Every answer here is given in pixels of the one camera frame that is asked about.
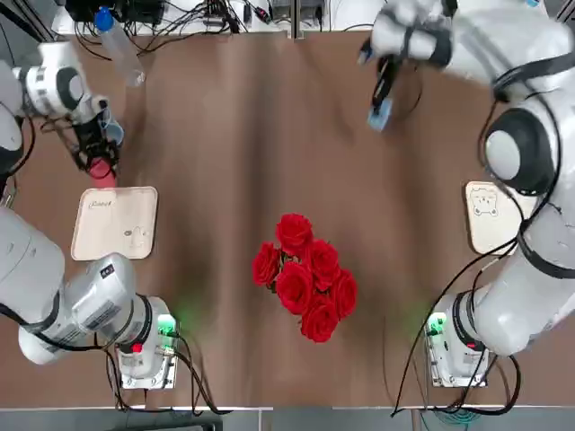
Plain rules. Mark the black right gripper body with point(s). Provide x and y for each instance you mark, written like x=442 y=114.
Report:
x=388 y=74

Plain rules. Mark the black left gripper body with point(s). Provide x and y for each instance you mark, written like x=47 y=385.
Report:
x=92 y=132

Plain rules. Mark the red foam block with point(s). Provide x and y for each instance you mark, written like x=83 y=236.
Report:
x=102 y=173

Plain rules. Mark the blue foam block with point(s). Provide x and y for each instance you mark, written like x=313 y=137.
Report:
x=379 y=120

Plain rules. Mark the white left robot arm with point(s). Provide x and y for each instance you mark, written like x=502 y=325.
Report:
x=36 y=269

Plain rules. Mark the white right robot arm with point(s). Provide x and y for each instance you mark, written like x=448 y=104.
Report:
x=516 y=148

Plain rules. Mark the clear plastic measuring cup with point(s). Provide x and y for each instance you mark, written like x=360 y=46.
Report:
x=114 y=130

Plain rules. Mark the cream tray with rabbit print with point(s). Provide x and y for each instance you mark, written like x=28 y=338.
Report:
x=117 y=224

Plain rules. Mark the clear bottle with blue cap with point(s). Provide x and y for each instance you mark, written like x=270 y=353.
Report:
x=119 y=47

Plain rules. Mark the black flat electronics box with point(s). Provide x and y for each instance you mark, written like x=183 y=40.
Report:
x=117 y=9

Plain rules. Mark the cream tray with bear print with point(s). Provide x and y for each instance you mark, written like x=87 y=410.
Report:
x=487 y=220

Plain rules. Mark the red rose bouquet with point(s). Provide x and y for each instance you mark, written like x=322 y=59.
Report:
x=305 y=278

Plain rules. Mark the silver aluminium post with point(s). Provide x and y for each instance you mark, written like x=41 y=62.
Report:
x=297 y=20

